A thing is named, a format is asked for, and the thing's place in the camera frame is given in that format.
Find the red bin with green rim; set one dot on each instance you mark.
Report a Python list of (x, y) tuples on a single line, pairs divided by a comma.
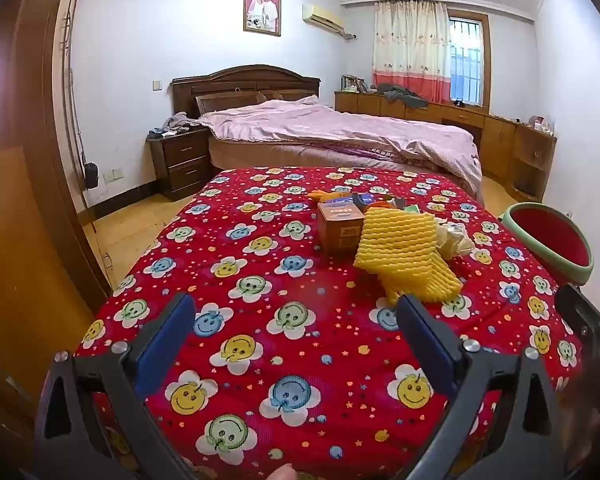
[(545, 240)]

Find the framed wall portrait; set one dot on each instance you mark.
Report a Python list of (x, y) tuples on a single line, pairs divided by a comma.
[(262, 9)]

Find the dark wooden nightstand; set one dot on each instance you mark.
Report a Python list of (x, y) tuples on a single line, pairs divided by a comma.
[(180, 165)]

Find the small picture frames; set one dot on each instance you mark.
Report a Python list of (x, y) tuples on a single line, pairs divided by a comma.
[(354, 84)]

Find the wooden bed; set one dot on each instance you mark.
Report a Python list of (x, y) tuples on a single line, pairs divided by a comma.
[(245, 77)]

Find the barred window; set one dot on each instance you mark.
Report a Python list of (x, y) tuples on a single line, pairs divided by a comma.
[(466, 60)]

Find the wooden door frame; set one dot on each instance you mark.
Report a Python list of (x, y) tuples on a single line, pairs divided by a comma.
[(45, 110)]

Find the grey garment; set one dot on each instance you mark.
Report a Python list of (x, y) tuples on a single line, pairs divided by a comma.
[(402, 96)]

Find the small items on cabinet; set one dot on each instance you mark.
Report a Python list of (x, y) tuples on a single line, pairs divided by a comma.
[(540, 124)]

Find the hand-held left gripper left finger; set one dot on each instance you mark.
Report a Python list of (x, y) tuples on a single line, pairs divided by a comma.
[(165, 340)]

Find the black hanging pouch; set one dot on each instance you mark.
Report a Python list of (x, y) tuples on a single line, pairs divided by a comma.
[(90, 175)]

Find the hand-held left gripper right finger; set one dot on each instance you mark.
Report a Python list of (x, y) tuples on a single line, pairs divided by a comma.
[(425, 340)]

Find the white paper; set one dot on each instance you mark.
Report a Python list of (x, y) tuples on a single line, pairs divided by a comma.
[(455, 240)]

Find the long wooden cabinet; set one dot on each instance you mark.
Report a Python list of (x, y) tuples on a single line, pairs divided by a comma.
[(495, 135)]

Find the brown carton box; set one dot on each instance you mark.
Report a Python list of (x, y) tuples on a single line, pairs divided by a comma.
[(337, 230)]

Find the floral curtain with red hem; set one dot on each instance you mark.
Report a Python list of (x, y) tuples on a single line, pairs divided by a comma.
[(410, 50)]

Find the pile of clothes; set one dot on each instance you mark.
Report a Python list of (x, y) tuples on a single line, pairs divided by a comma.
[(180, 122)]

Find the person's left hand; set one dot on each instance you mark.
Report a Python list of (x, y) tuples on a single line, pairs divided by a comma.
[(281, 473)]

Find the wall air conditioner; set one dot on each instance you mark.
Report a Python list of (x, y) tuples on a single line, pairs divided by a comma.
[(322, 17)]

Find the orange mesh bag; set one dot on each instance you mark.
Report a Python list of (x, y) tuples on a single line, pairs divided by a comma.
[(330, 195)]

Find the yellow foam net sheet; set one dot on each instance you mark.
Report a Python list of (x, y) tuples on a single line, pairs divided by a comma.
[(405, 250)]

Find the pink duvet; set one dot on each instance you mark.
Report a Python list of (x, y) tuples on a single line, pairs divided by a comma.
[(330, 130)]

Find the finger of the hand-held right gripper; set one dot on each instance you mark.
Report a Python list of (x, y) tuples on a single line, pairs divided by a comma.
[(577, 310)]

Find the red smiley flower printed blanket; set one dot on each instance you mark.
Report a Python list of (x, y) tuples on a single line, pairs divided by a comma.
[(280, 285)]

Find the purple packet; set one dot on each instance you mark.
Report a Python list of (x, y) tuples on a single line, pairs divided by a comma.
[(364, 201)]

